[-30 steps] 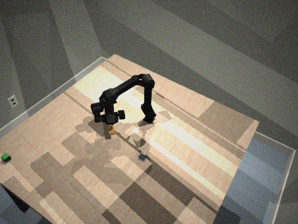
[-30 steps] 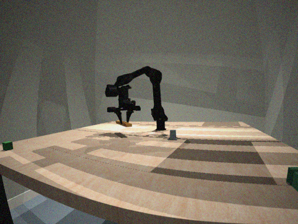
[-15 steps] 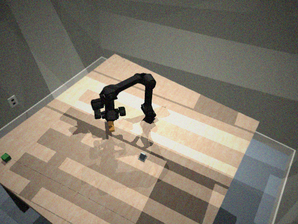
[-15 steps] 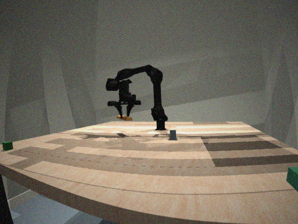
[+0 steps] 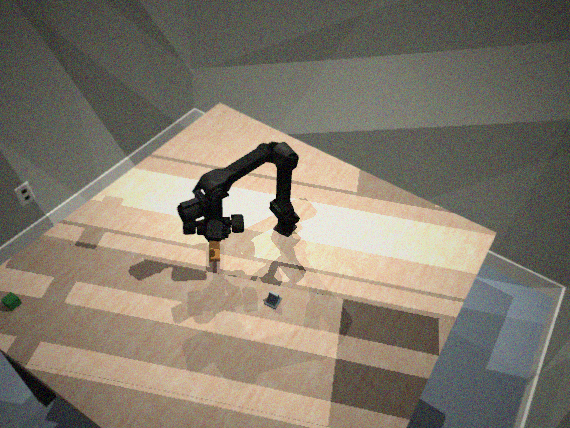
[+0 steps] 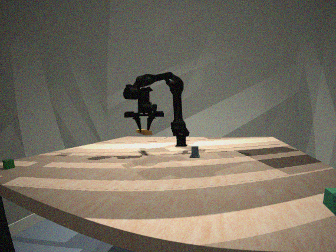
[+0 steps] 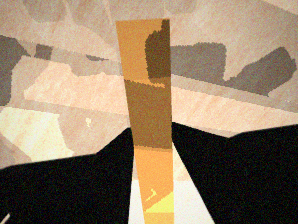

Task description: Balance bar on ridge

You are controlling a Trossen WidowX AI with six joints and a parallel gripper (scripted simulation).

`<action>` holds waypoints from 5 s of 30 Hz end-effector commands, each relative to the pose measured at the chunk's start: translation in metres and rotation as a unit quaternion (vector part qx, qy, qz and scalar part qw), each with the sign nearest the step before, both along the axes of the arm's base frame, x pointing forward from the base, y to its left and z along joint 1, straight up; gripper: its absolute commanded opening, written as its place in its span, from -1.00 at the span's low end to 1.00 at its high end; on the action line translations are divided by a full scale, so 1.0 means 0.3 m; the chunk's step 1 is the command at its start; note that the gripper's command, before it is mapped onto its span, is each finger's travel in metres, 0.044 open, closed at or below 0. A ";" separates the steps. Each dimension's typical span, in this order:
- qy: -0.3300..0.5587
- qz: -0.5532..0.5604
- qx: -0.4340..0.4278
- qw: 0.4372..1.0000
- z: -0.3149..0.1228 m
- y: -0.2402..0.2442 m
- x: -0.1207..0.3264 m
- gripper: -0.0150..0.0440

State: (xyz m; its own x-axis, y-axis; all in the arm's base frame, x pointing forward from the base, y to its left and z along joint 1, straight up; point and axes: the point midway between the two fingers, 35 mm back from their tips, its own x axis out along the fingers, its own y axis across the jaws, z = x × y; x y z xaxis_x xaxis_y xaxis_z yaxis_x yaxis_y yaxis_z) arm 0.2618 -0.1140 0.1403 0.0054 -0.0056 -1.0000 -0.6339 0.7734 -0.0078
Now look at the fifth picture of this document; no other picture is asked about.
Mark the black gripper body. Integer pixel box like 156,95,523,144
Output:
183,209,244,235

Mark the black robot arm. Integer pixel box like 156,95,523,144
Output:
177,142,300,242

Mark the orange bar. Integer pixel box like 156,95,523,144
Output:
209,241,220,262

